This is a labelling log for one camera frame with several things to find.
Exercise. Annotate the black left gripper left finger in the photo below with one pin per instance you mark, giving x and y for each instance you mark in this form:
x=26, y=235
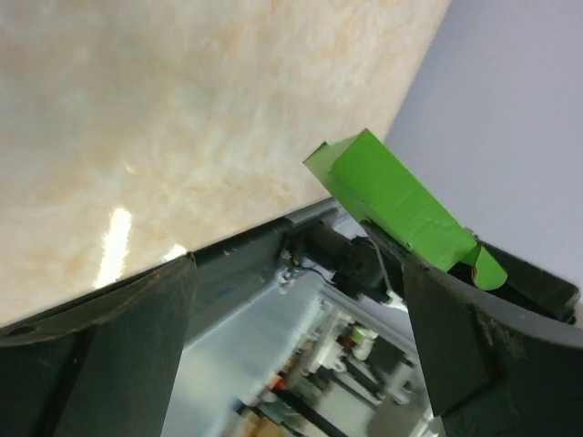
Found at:
x=101, y=365

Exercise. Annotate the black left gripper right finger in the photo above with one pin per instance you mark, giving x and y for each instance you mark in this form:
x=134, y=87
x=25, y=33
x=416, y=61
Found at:
x=492, y=368

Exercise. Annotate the green paper box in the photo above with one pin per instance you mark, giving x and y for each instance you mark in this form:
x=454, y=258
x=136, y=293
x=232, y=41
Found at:
x=374, y=186

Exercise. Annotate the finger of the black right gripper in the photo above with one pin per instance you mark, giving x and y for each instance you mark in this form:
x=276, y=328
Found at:
x=527, y=285

